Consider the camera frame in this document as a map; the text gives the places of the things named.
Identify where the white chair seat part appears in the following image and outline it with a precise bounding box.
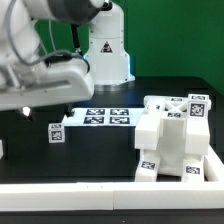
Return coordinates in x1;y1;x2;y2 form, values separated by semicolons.
135;102;209;182

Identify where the white part at left edge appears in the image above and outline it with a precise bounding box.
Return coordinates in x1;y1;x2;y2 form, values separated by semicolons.
0;140;4;160

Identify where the small white tagged block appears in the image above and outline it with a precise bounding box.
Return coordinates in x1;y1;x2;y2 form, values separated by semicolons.
48;123;65;143

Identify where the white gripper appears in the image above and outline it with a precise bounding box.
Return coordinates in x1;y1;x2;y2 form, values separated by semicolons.
0;59;94;120

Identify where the white long chair side front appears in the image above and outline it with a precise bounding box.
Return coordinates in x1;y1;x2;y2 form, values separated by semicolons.
135;95;210;155

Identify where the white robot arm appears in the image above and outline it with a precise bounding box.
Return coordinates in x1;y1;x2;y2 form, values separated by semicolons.
0;0;135;111

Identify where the small white tagged cube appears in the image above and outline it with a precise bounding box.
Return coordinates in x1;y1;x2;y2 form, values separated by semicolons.
187;94;211;119

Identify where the black camera stand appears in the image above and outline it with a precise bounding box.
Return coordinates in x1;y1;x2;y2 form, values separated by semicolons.
71;24;83;55

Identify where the white chair back panel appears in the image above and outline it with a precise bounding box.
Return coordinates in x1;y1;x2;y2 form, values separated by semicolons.
62;108;143;127

